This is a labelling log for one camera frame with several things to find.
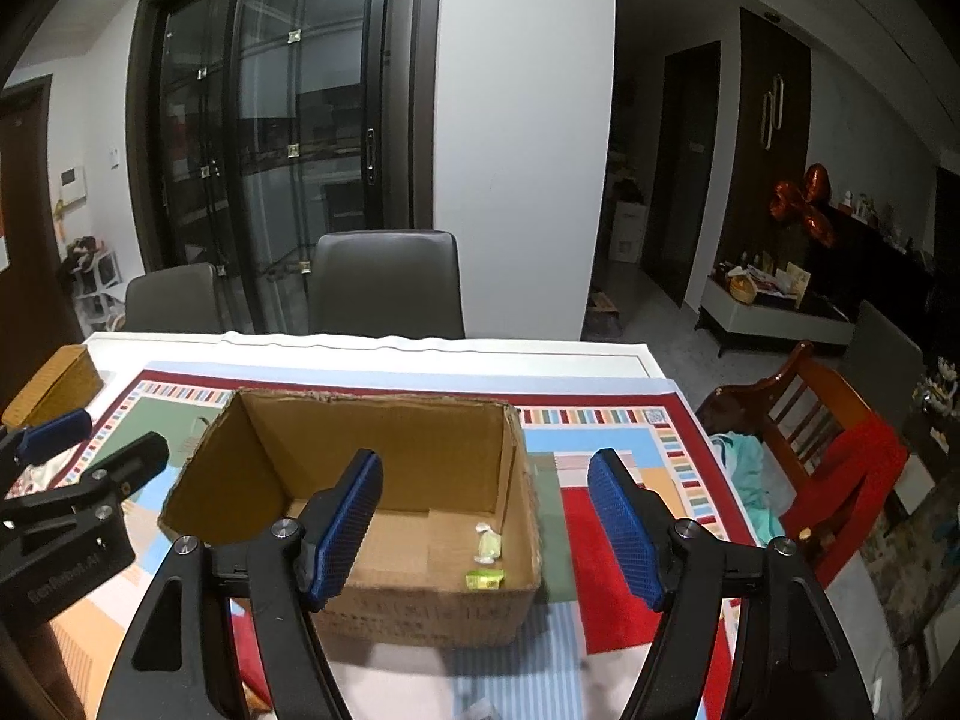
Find dark framed glass sliding door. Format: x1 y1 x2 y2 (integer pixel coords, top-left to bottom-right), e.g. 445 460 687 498
126 0 443 335

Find brown wooden chair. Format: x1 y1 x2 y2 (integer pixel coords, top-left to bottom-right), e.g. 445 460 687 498
697 341 912 593

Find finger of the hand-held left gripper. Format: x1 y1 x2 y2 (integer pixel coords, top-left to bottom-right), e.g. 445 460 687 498
0 409 93 497
0 431 172 537

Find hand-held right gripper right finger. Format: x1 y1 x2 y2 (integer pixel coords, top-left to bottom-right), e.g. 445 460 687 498
586 447 878 720

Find white shoe rack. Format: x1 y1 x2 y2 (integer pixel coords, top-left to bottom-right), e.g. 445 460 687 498
70 236 128 335

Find dark sideboard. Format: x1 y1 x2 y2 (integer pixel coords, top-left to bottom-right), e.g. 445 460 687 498
810 199 960 335

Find white cardboard carton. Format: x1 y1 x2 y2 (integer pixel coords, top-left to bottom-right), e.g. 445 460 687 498
611 199 648 264

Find dark wardrobe with long handles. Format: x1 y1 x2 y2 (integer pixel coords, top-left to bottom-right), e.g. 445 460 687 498
739 7 813 302

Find red garment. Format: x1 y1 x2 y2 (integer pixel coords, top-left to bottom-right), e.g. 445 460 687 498
780 420 910 587

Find colourful geometric tablecloth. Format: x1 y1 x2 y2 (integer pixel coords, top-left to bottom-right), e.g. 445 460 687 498
0 360 760 720

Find red foil balloon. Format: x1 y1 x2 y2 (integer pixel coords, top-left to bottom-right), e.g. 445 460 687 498
771 163 838 248

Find grey dining chair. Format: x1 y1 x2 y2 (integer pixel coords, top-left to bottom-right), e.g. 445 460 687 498
124 262 223 335
307 230 466 340

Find brown wooden door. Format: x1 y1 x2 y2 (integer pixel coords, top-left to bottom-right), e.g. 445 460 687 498
0 75 85 406

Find grey upholstered chair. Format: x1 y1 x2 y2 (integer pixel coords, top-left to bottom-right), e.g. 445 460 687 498
853 300 925 425

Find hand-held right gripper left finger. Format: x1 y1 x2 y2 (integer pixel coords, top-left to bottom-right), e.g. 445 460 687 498
96 448 385 720

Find brown cardboard box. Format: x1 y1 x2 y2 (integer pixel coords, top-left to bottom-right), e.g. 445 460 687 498
156 387 544 650

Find white low table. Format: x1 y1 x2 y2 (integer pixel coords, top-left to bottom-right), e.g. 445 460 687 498
694 274 856 358

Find woven rattan box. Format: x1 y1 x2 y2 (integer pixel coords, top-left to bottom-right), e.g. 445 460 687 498
1 345 104 430

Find dark interior door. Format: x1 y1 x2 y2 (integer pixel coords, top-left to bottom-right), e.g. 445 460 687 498
660 41 722 308

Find teal cloth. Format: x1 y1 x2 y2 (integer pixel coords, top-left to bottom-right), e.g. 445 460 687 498
709 431 785 545

